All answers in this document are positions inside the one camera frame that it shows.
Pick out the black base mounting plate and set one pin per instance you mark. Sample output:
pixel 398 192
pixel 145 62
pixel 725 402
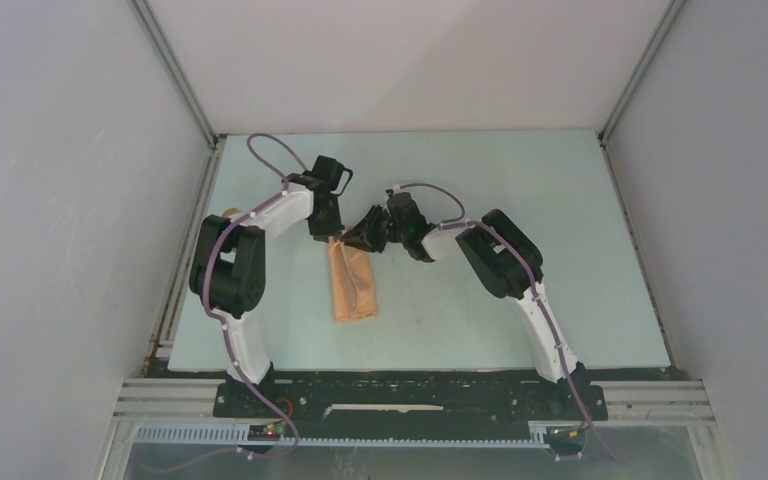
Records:
pixel 412 404

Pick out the peach cloth napkin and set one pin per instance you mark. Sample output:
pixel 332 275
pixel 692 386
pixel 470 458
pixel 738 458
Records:
pixel 353 285

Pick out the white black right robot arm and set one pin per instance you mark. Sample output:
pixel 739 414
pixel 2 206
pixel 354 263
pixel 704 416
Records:
pixel 506 262

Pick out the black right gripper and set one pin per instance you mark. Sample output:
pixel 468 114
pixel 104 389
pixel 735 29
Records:
pixel 365 233

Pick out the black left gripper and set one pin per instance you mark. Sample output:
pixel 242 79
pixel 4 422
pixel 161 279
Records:
pixel 320 233

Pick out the aluminium frame rail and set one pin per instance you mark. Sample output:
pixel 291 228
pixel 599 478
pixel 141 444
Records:
pixel 166 399

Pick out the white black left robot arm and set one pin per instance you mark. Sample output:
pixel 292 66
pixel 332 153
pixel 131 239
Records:
pixel 228 269

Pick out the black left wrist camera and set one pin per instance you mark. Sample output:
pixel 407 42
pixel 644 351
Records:
pixel 330 172

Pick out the white toothed cable duct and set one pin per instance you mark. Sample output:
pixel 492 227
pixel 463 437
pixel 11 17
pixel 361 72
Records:
pixel 245 435

